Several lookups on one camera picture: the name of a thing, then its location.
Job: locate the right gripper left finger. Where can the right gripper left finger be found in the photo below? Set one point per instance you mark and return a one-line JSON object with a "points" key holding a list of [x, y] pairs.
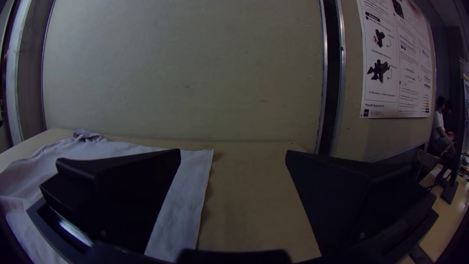
{"points": [[117, 194]]}

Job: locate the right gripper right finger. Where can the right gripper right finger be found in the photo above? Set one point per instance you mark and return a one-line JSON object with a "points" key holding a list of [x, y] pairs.
{"points": [[351, 205]]}

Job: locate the light grey t-shirt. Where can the light grey t-shirt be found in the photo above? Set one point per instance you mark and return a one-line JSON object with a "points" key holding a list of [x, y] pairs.
{"points": [[185, 205]]}

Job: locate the black monitor stand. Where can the black monitor stand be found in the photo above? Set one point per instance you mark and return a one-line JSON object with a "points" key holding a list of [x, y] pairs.
{"points": [[450, 190]]}

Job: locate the person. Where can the person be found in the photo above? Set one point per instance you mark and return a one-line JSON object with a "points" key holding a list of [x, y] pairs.
{"points": [[438, 124]]}

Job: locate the white printed wall poster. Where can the white printed wall poster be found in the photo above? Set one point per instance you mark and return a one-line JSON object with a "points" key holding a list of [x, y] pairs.
{"points": [[381, 97]]}

